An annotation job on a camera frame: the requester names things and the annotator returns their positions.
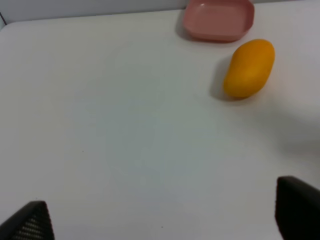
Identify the pink square plastic plate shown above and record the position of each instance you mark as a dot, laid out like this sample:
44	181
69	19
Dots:
218	20

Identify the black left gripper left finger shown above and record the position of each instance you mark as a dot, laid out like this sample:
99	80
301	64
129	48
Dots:
31	222

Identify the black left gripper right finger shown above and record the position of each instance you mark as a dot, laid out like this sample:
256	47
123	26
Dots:
297	209

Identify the yellow toy mango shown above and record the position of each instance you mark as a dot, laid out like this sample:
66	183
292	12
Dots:
249	69

